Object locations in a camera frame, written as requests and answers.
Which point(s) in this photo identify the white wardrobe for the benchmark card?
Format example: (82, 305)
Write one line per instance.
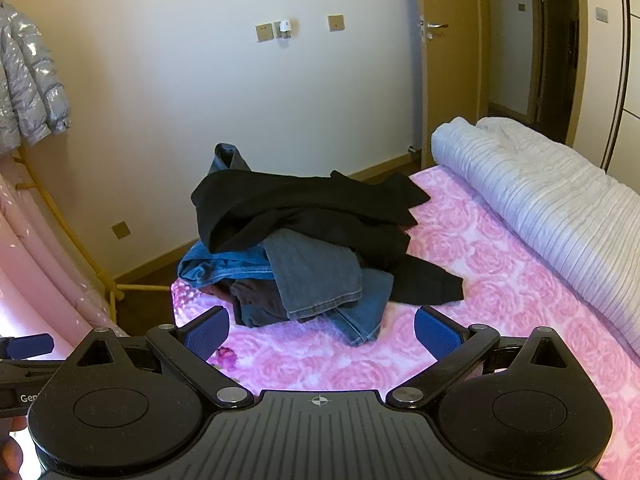
(605, 119)

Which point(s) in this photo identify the black garment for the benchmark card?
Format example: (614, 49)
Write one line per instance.
(237, 209)

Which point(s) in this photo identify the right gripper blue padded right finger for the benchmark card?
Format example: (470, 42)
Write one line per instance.
(458, 351)

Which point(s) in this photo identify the white wall plug device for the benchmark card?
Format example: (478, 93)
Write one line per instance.
(283, 29)

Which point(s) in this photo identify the silver door handle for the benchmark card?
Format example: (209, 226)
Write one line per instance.
(428, 30)

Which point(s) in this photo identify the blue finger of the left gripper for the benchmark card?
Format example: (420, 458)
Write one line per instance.
(22, 348)

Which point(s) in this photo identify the yellow clothes rack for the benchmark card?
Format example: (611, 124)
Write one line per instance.
(115, 292)

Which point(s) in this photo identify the person's hand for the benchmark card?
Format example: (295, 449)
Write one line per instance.
(11, 457)

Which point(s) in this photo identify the wooden door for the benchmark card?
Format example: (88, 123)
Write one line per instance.
(454, 66)

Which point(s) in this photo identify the silver puffer jacket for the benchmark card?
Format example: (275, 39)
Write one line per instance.
(34, 104)

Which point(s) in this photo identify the white striped quilt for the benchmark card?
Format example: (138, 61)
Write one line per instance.
(582, 222)

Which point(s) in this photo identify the low wall socket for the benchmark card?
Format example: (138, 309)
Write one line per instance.
(121, 230)

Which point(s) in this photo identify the wall switch plate right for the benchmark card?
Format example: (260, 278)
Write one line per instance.
(336, 22)

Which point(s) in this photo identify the pink hanging garment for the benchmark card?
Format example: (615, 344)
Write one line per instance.
(42, 288)

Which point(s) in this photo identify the blue denim jeans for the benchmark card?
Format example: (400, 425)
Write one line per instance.
(315, 280)

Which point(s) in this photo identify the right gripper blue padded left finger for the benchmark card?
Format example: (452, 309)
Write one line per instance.
(184, 351)

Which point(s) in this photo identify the pink floral bed sheet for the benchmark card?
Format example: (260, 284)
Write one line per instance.
(481, 272)

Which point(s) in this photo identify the dark brown garment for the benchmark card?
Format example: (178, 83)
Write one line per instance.
(255, 303)

